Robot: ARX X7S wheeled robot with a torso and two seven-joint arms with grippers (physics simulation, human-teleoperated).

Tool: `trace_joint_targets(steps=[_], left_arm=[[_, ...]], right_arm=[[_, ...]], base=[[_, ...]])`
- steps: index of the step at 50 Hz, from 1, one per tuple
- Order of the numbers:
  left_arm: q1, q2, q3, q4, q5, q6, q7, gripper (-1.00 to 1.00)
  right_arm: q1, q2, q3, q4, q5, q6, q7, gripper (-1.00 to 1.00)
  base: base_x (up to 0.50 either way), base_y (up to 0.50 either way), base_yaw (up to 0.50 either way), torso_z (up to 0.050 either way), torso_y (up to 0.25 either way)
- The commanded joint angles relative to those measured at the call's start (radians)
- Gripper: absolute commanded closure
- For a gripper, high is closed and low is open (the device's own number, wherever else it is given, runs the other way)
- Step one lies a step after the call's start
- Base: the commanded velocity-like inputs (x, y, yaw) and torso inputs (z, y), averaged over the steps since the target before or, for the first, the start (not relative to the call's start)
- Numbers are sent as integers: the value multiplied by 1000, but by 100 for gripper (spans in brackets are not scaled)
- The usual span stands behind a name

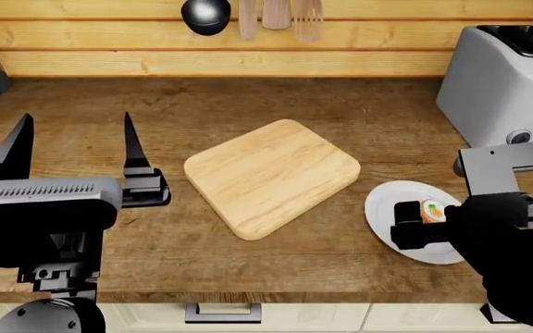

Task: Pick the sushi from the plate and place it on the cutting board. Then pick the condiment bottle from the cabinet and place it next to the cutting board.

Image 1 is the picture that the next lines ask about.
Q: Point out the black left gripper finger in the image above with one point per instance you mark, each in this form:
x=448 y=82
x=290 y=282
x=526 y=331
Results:
x=133 y=149
x=16 y=156

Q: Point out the sushi roll piece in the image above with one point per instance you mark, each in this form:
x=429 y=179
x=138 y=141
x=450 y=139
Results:
x=433 y=211

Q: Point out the white round plate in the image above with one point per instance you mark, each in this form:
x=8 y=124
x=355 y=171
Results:
x=387 y=215

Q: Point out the light wooden cutting board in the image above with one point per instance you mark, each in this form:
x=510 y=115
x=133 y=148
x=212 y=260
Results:
x=271 y=177

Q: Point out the cream drawer front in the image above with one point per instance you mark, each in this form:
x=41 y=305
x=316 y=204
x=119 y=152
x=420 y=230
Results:
x=303 y=317
x=424 y=317

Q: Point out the silver toaster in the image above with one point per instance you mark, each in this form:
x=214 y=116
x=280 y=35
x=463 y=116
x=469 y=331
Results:
x=493 y=86

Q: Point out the black ladle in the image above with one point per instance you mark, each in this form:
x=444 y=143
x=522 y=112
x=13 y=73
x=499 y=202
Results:
x=205 y=15

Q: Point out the narrow wooden spatula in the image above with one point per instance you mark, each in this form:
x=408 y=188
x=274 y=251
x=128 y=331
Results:
x=248 y=21

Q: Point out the wide wooden spatula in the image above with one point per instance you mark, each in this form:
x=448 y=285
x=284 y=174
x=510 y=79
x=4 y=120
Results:
x=276 y=14

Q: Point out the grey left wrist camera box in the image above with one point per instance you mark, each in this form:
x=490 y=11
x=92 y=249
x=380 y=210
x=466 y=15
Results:
x=40 y=190

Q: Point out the grey right wrist camera bracket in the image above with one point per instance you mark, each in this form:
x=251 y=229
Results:
x=488 y=173

